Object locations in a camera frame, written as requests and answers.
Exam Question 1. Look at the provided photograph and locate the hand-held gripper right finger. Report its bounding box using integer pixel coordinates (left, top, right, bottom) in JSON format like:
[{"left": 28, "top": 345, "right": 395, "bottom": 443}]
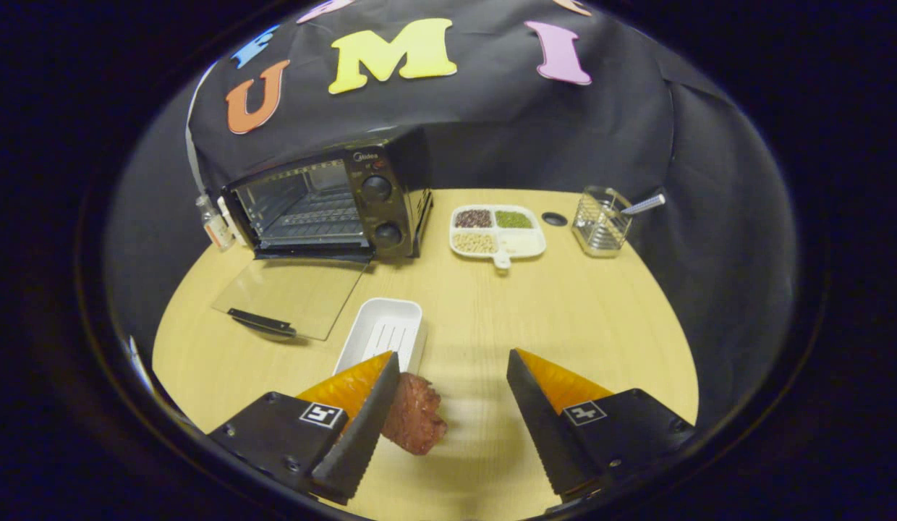
[{"left": 506, "top": 349, "right": 695, "bottom": 504}]

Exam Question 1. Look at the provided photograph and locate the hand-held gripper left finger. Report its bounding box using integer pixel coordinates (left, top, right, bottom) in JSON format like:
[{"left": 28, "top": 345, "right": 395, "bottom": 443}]
[{"left": 208, "top": 352, "right": 401, "bottom": 505}]

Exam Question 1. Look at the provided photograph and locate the reddish brown meat piece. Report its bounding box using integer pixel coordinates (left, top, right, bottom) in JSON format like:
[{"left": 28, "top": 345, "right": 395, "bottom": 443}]
[{"left": 381, "top": 373, "right": 448, "bottom": 456}]

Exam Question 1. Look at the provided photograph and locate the black toaster oven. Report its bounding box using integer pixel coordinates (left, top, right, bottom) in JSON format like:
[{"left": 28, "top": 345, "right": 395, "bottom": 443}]
[{"left": 211, "top": 129, "right": 435, "bottom": 341}]

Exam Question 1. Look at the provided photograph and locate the small white rectangular tray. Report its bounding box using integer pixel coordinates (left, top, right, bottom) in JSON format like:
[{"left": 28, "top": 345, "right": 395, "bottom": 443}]
[{"left": 334, "top": 297, "right": 428, "bottom": 375}]

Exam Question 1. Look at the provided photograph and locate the white divided plate with beans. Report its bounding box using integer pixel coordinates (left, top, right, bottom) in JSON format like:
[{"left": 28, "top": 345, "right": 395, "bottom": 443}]
[{"left": 449, "top": 204, "right": 547, "bottom": 270}]

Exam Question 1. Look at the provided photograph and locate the metal spoon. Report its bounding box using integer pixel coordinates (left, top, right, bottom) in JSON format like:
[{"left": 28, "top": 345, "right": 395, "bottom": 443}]
[{"left": 621, "top": 193, "right": 666, "bottom": 216}]

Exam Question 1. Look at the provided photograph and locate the small clear bottle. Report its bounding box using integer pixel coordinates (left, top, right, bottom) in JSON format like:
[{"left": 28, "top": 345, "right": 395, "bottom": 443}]
[{"left": 196, "top": 194, "right": 234, "bottom": 252}]

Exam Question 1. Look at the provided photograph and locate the black backdrop cloth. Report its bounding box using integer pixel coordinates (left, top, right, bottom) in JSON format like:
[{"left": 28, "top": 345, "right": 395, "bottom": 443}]
[{"left": 105, "top": 0, "right": 800, "bottom": 428}]

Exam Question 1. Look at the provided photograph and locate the metal wire holder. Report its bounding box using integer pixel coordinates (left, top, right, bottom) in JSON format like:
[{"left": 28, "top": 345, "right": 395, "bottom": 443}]
[{"left": 571, "top": 186, "right": 634, "bottom": 258}]

